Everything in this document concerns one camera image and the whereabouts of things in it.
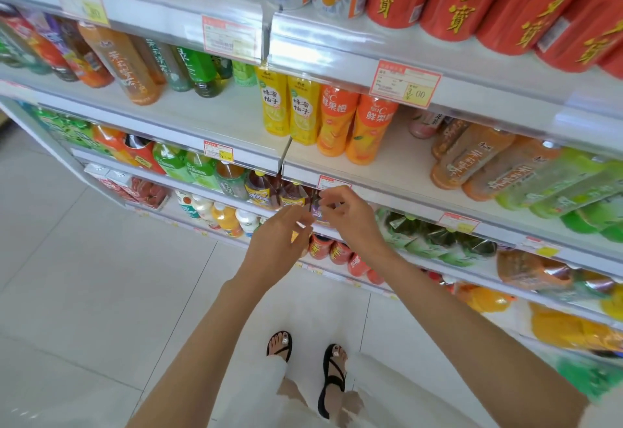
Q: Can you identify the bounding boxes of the person's right hand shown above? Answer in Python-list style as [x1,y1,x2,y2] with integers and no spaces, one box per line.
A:
[318,185,398,271]

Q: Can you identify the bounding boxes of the person's left hand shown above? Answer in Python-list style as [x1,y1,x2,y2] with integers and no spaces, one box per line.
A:
[242,205,316,293]

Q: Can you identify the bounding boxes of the person's left forearm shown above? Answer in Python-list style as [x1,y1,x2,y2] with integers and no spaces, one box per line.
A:
[126,277,283,428]

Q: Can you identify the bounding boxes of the person's right forearm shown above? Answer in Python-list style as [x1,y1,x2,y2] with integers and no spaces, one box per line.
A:
[367,250,592,428]

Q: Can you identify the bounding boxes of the purple drink bottle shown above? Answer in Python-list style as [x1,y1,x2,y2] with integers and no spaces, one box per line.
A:
[310,189,333,227]

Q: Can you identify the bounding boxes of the red white price tag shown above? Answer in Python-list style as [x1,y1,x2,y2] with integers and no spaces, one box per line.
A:
[203,140,235,164]
[202,15,263,64]
[52,0,111,28]
[368,59,442,110]
[317,175,352,192]
[437,212,481,235]
[521,236,561,259]

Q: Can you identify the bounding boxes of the brown iced tea bottle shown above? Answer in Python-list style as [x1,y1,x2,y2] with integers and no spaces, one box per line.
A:
[244,170,274,208]
[278,180,309,209]

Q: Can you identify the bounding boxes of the white yoghurt drink bottle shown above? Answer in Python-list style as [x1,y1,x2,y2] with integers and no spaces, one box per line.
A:
[236,209,261,239]
[174,189,200,220]
[191,194,221,231]

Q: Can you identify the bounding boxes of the orange yoghurt drink bottle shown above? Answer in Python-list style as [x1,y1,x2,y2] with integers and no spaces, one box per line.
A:
[211,202,244,238]

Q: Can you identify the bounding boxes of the row of green label bottles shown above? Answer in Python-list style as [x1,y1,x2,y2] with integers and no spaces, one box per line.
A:
[375,208,498,269]

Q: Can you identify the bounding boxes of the pink drink bottle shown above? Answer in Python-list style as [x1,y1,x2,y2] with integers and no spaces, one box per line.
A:
[408,110,447,140]

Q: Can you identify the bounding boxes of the black sandal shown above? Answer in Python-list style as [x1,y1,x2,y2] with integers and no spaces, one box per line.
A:
[317,343,349,420]
[266,330,294,364]

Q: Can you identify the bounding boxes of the brown drink bottle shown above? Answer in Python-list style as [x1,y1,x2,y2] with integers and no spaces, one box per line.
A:
[431,117,472,161]

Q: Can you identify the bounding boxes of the white metal shelf rack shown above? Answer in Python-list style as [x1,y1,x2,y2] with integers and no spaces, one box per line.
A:
[0,0,623,406]

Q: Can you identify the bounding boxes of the orange tea bottle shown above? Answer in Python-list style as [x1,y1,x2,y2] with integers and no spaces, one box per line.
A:
[461,136,563,202]
[77,21,164,106]
[430,123,517,191]

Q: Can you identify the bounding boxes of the small green bottle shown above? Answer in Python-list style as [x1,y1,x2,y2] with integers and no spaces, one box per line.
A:
[232,60,259,88]

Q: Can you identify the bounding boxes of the red drink pack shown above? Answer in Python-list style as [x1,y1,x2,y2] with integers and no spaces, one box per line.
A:
[100,176,171,210]

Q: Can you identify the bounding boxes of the orange soda bottle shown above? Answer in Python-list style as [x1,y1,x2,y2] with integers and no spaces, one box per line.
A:
[92,123,128,163]
[119,134,166,175]

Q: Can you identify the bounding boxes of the large orange juice bottle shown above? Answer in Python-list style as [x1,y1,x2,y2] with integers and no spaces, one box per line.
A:
[455,283,518,315]

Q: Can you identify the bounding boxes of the dark green tea bottle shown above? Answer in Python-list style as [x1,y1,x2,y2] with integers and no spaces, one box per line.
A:
[131,36,194,93]

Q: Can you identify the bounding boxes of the light green drink bottle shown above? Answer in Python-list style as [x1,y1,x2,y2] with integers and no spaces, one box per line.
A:
[528,160,623,220]
[560,194,623,243]
[495,148,609,212]

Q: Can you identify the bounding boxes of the row of green soda bottles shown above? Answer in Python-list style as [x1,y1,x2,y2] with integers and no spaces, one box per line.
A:
[22,104,115,157]

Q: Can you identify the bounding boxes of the green orange label bottle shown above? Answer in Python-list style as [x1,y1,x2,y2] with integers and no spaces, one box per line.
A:
[538,268,619,304]

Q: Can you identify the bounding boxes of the large yellow juice bottle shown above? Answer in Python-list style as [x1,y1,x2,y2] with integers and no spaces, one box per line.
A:
[530,302,623,353]

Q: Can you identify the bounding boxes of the yellow drink bottle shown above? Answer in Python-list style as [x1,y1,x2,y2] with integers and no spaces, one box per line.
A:
[600,283,623,323]

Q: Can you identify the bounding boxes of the large green soda bottle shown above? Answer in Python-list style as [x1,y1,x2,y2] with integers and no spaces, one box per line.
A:
[545,347,623,401]

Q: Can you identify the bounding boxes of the row of dark drink bottles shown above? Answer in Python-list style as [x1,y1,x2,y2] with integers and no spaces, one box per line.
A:
[0,2,115,90]

